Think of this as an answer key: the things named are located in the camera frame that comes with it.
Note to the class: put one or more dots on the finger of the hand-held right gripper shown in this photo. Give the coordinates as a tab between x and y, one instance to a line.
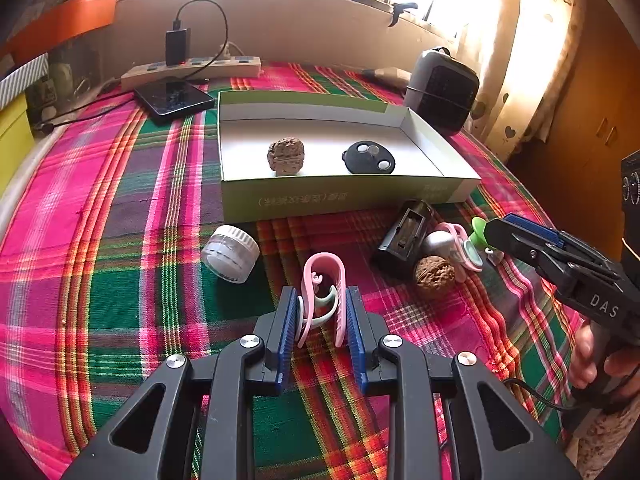
510	242
532	230

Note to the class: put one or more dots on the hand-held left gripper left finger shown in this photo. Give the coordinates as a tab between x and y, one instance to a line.
287	340

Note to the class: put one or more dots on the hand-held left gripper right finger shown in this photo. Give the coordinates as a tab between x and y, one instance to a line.
357	345

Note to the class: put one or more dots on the green suction cup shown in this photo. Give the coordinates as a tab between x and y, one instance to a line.
481	232

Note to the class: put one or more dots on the pink plastic hook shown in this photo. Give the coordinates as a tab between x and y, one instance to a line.
340	300

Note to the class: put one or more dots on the pale oval plastic piece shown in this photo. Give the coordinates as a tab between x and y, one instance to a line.
437	243

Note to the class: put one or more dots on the brown walnut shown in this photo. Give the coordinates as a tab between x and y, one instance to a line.
286	156
434	276

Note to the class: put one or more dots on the small white plastic jar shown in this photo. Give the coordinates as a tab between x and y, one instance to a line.
230	255

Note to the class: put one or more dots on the white cardboard box green sides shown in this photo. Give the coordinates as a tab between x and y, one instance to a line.
325	135

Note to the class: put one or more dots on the person's right hand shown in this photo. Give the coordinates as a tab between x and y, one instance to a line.
585	355

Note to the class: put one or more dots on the black rectangular holder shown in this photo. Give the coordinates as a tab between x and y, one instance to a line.
402	240

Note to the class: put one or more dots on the wooden cabinet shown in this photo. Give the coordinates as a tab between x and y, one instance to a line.
600	110

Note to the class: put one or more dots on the black key fob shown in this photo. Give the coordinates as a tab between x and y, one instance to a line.
367	156

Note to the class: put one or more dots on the grey portable speaker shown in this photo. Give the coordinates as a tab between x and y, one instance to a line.
440	90

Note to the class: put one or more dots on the cream patterned curtain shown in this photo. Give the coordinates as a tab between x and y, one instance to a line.
530	35

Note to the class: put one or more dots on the brown paper packet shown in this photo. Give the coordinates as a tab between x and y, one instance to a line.
390	76

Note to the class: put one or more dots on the black smartphone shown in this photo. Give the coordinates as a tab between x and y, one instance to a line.
172	100

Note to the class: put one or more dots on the beige power strip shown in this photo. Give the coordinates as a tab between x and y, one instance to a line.
210	66

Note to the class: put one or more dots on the white plug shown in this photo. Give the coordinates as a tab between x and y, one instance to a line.
231	52

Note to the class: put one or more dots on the black charger plug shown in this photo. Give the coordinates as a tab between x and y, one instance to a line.
177	47

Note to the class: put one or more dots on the yellow box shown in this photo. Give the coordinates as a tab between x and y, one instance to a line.
15	130

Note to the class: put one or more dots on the grey striped box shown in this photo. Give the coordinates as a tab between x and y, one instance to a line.
22	77

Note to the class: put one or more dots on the orange box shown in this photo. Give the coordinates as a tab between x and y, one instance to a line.
65	15

